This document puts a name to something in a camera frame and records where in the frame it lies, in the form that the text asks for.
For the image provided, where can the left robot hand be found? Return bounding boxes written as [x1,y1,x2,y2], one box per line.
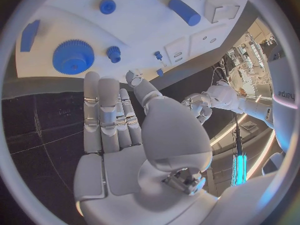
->
[180,92,214,126]

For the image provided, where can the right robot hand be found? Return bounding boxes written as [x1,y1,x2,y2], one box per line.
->
[73,70,220,225]

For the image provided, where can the small blue gear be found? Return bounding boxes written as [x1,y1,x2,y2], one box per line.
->
[106,45,122,64]

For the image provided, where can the white task board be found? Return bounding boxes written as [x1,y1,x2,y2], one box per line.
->
[15,0,250,84]

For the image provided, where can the glowing light bar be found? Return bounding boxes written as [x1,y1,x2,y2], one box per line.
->
[230,150,249,188]

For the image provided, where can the long blue cylinder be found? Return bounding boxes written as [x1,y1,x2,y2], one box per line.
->
[167,0,202,27]

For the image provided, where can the large blue gear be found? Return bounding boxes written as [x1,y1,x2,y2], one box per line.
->
[51,39,96,76]

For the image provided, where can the short blue flanged cylinder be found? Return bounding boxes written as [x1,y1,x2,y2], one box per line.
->
[98,0,117,15]

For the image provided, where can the blue block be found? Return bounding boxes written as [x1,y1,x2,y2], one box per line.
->
[19,19,42,53]

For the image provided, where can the white cable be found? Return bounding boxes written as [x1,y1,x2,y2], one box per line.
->
[210,66,232,88]

